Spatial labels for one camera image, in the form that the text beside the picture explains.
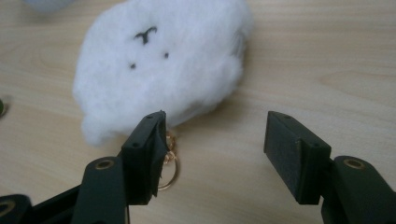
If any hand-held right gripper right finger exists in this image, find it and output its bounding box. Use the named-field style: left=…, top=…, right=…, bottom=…
left=263, top=110, right=332, bottom=205

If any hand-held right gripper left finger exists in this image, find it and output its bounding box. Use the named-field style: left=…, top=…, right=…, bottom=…
left=120, top=110, right=171, bottom=206

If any white fluffy plush keychain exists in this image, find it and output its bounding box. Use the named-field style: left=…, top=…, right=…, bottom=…
left=72, top=0, right=255, bottom=191

